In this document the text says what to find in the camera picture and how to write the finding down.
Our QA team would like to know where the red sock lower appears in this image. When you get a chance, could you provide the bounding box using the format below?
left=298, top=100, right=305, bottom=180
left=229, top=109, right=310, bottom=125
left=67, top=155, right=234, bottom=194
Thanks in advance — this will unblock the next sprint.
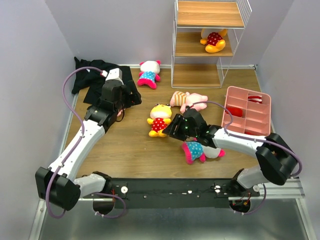
left=244, top=131, right=257, bottom=136

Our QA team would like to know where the red white striped sock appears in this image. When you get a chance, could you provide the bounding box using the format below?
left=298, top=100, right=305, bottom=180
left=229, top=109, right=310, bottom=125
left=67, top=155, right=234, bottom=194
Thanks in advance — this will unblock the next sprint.
left=247, top=95, right=263, bottom=104

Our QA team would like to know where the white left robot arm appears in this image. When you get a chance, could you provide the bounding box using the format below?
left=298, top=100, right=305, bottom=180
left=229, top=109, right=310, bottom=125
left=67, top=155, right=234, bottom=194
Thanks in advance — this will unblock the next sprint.
left=35, top=79, right=142, bottom=211

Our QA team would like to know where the large yellow plush toy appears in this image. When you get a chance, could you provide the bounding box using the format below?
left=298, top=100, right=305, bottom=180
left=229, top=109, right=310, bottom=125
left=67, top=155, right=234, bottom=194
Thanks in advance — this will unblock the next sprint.
left=200, top=28, right=228, bottom=53

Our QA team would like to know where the small yellow plush toy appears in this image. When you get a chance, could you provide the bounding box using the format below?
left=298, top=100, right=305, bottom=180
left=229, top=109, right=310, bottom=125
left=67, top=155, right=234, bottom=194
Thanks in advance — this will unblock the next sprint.
left=147, top=103, right=172, bottom=138

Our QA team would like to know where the white plush blue dress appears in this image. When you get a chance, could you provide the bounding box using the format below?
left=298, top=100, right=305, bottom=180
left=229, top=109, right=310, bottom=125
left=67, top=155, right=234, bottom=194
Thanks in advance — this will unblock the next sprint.
left=181, top=140, right=226, bottom=165
left=137, top=60, right=161, bottom=90

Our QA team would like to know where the white plush blue dress front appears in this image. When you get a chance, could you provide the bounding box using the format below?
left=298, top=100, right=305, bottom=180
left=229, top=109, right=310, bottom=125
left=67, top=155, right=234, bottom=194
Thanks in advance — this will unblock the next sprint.
left=181, top=140, right=226, bottom=165

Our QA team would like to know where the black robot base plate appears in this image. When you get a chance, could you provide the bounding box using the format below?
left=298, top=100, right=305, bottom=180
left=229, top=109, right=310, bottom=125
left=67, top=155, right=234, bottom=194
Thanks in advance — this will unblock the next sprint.
left=108, top=178, right=260, bottom=209

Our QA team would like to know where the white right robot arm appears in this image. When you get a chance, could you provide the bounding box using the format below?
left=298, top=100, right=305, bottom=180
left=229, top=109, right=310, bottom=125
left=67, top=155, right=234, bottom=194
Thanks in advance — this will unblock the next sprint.
left=163, top=109, right=302, bottom=196

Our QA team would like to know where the red sock middle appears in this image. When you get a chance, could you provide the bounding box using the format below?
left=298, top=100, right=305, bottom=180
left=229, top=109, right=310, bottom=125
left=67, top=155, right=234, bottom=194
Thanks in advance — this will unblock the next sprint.
left=225, top=106, right=245, bottom=118

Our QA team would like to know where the white plush blue dress back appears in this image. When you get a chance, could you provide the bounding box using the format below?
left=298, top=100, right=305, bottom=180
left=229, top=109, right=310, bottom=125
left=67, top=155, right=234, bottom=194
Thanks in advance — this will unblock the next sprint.
left=137, top=60, right=161, bottom=90

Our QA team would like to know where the black cloth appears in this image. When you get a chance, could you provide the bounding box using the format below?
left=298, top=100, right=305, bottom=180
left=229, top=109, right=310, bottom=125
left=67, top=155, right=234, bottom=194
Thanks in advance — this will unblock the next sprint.
left=71, top=57, right=133, bottom=105

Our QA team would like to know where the pink pig plush striped shirt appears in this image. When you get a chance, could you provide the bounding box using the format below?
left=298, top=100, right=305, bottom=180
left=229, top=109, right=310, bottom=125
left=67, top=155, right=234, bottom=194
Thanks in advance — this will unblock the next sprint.
left=169, top=91, right=208, bottom=113

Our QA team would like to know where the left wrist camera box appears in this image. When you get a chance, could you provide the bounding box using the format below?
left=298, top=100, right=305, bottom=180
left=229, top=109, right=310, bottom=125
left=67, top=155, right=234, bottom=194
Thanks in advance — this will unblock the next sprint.
left=105, top=68, right=123, bottom=82

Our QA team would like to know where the white wire wooden shelf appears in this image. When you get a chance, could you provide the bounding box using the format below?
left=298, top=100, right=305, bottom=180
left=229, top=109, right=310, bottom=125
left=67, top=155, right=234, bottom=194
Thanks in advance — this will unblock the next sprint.
left=171, top=0, right=253, bottom=88

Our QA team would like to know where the pink divided organizer tray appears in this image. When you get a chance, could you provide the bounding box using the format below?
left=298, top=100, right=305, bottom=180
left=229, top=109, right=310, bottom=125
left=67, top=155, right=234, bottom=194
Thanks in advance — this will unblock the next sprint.
left=221, top=86, right=272, bottom=136

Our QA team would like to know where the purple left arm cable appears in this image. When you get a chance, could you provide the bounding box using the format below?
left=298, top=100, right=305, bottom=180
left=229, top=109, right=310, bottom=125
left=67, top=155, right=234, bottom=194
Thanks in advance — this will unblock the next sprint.
left=46, top=66, right=127, bottom=220

